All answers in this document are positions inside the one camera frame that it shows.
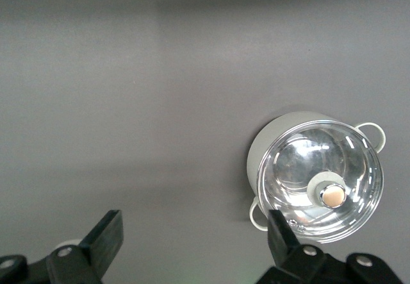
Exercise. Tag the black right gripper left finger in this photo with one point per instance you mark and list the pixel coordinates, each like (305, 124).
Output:
(96, 252)

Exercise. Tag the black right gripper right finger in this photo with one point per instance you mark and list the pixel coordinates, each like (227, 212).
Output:
(288, 255)

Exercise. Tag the glass lid with grey knob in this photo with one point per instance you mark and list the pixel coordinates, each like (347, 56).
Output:
(304, 155)

